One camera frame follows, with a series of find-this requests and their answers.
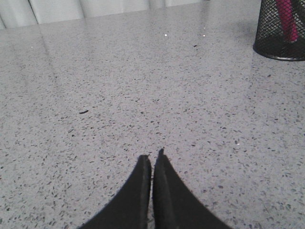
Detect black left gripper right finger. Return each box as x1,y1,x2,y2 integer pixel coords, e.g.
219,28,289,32
152,149,229,229

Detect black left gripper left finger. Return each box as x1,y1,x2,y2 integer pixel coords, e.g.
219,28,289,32
81,155,151,229

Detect pink pen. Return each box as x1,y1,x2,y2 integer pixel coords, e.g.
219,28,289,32
276,0,298,43

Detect black mesh pen holder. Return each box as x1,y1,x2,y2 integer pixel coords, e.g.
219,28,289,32
253,0,305,61

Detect white curtain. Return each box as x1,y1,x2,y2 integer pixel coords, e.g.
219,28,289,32
0,0,198,29

